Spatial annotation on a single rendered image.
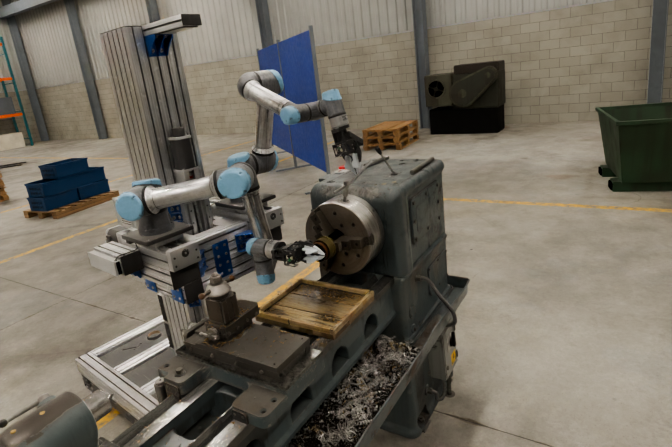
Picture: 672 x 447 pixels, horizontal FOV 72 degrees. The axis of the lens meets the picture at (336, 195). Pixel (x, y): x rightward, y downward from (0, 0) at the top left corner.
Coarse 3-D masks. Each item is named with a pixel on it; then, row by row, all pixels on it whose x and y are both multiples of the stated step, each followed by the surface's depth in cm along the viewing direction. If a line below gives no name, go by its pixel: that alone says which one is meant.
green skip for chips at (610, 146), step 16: (608, 112) 608; (624, 112) 602; (640, 112) 596; (656, 112) 590; (608, 128) 558; (624, 128) 498; (640, 128) 493; (656, 128) 489; (608, 144) 574; (624, 144) 506; (640, 144) 501; (656, 144) 496; (608, 160) 591; (624, 160) 514; (640, 160) 509; (656, 160) 504; (608, 176) 596; (624, 176) 522; (640, 176) 517; (656, 176) 512
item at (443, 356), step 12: (420, 276) 208; (432, 288) 208; (444, 300) 210; (444, 336) 229; (432, 348) 231; (444, 348) 229; (432, 360) 233; (444, 360) 230; (456, 360) 244; (432, 372) 235; (444, 372) 231; (444, 384) 238; (444, 396) 236
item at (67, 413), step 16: (48, 400) 100; (64, 400) 98; (80, 400) 99; (96, 400) 103; (16, 416) 96; (32, 416) 94; (48, 416) 94; (64, 416) 95; (80, 416) 97; (96, 416) 102; (16, 432) 90; (32, 432) 91; (48, 432) 92; (64, 432) 94; (80, 432) 96; (96, 432) 99
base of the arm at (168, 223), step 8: (144, 216) 196; (152, 216) 196; (160, 216) 197; (168, 216) 201; (144, 224) 196; (152, 224) 196; (160, 224) 197; (168, 224) 199; (144, 232) 196; (152, 232) 195; (160, 232) 196
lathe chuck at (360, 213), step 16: (320, 208) 189; (336, 208) 185; (352, 208) 183; (336, 224) 187; (352, 224) 183; (368, 224) 182; (336, 256) 192; (352, 256) 187; (368, 256) 183; (336, 272) 194; (352, 272) 190
